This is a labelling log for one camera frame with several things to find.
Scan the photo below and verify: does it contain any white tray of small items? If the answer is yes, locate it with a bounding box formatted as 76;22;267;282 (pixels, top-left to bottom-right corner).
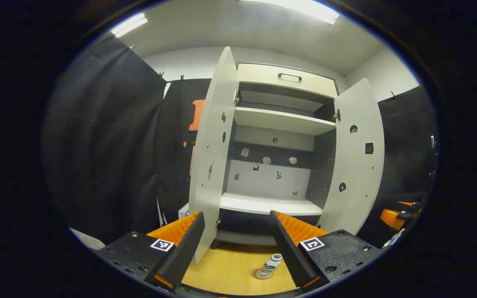
383;228;405;249

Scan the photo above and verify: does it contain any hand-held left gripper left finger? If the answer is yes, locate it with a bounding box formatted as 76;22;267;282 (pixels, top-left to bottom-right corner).
96;211;206;292

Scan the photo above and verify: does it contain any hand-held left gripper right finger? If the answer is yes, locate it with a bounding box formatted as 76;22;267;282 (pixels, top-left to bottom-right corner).
269;210;384;292

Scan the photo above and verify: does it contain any white drink bottle green label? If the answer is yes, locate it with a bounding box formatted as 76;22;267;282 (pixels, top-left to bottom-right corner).
255;254;283;280

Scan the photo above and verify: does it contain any white and grey cabinet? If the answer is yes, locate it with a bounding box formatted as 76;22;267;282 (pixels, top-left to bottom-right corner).
216;62;340;247

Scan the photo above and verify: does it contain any black backdrop cloth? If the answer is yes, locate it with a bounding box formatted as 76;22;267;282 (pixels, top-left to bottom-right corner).
42;35;438;249

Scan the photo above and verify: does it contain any white cabinet door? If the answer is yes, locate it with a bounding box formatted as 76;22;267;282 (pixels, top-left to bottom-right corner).
188;46;240;265
319;78;385;236

